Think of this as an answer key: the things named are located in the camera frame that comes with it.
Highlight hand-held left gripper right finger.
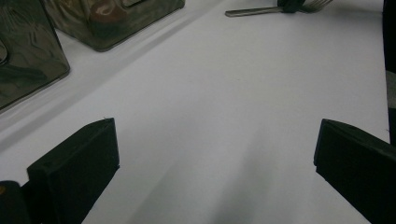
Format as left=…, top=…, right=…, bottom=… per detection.
left=313, top=119, right=396, bottom=224

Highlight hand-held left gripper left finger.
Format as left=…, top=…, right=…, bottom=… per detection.
left=26, top=118, right=120, bottom=224

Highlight smoky transparent plastic bin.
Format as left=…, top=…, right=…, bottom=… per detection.
left=0, top=0, right=71, bottom=112
left=43, top=0, right=186, bottom=52

